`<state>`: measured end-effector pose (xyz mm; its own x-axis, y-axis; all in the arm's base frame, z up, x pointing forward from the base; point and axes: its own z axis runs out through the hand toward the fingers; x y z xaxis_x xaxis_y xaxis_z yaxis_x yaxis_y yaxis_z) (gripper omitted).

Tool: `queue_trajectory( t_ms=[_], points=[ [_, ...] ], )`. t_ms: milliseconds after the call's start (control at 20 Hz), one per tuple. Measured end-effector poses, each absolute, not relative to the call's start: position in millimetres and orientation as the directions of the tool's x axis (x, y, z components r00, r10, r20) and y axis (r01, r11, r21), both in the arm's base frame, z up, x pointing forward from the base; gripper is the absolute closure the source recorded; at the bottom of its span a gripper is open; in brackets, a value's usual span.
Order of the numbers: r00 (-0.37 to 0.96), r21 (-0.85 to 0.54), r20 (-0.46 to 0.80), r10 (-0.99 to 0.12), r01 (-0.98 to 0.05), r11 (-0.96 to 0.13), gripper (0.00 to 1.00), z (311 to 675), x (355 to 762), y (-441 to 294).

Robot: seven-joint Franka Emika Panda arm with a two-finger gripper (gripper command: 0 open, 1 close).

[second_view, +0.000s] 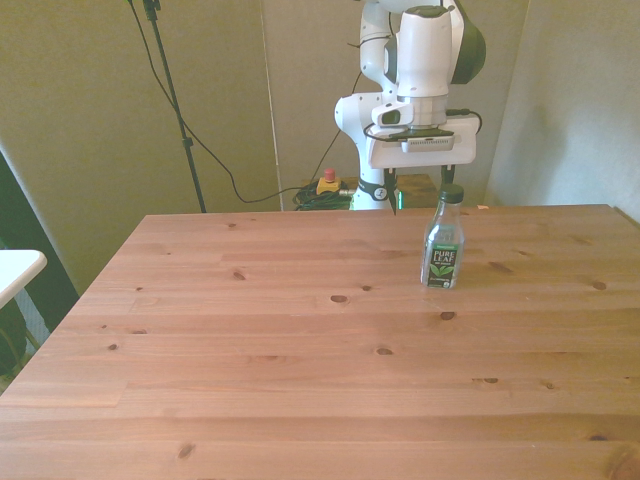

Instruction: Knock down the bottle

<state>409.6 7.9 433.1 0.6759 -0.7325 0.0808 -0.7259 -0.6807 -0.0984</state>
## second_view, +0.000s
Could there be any black cable along wall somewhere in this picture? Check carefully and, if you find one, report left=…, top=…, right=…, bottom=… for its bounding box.
left=130, top=0, right=362, bottom=204

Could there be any clear Pure Leaf tea bottle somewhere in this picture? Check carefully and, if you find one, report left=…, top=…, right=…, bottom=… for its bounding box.
left=420, top=183, right=466, bottom=290

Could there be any yellow emergency stop button box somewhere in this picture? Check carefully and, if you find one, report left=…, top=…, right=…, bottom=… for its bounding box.
left=316, top=168, right=344, bottom=197

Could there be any black camera stand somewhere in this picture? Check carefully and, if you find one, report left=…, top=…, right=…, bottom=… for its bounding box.
left=126, top=0, right=208, bottom=214

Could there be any coiled black cable bundle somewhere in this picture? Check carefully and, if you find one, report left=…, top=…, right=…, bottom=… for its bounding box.
left=292, top=184, right=357, bottom=212

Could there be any wrist camera with black cable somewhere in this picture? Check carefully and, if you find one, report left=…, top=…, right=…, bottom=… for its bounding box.
left=363, top=107, right=484, bottom=154

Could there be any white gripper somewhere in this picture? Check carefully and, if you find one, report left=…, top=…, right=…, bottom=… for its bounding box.
left=368, top=114, right=477, bottom=217

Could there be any white side table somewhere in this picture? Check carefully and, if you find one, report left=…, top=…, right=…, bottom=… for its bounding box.
left=0, top=249, right=48, bottom=310

